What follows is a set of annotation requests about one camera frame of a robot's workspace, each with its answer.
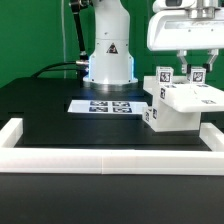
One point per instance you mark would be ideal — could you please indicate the white U-shaped fence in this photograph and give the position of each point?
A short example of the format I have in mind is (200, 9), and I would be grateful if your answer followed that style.
(83, 161)

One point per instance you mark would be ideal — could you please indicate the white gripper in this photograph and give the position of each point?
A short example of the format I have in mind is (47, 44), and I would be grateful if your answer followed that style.
(173, 30)

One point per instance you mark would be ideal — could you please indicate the white chair seat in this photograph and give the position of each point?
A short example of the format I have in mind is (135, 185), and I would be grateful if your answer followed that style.
(165, 119)

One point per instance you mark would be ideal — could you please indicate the white chair back frame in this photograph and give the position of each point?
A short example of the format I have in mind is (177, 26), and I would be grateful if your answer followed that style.
(186, 98)

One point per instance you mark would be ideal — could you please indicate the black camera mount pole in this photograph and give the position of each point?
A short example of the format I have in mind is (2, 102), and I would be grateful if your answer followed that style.
(76, 6)

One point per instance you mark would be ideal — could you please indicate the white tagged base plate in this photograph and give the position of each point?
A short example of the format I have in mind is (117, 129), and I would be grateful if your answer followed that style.
(107, 107)

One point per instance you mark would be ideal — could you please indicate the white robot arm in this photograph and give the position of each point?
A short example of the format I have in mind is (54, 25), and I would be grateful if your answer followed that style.
(110, 65)

